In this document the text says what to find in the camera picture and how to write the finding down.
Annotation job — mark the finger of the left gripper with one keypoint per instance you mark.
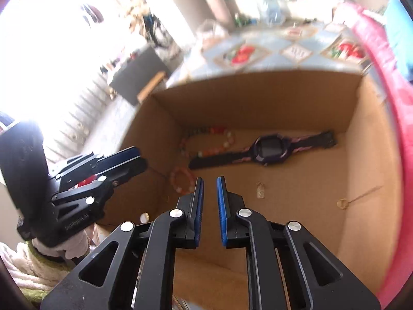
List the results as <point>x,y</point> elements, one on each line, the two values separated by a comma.
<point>106,183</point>
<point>106,161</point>

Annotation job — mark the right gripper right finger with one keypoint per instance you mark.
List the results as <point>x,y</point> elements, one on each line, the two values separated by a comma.
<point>287,266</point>

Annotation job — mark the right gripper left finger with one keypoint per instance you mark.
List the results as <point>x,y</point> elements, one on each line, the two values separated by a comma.
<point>133,268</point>

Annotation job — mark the purple black smart watch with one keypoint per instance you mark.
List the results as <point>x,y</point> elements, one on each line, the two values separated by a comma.
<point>267,150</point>

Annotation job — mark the left white gloved hand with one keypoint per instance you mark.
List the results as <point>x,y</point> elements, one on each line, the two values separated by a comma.
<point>75,247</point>

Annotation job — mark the dark grey cabinet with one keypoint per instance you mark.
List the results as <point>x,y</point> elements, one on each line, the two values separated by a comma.
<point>134,75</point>

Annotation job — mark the white fleece garment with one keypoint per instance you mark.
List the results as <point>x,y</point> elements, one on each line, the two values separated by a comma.
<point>34,274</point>

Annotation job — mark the brown cardboard box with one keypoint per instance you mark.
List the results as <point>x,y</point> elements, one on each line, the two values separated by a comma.
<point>349,196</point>

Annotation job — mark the pile of clothes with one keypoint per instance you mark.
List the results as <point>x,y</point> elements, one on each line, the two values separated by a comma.
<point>148,24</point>

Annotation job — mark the pink floral quilt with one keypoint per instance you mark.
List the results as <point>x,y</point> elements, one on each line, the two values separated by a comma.
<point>396,292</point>

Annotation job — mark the fruit pattern tablecloth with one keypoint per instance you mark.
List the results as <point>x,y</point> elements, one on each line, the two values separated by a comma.
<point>330,47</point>

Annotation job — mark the empty clear water bottle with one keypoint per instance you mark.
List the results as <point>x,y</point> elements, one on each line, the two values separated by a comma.
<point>271,13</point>

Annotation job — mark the blue rolled blanket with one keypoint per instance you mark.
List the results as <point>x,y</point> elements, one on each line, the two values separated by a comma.
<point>399,33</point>

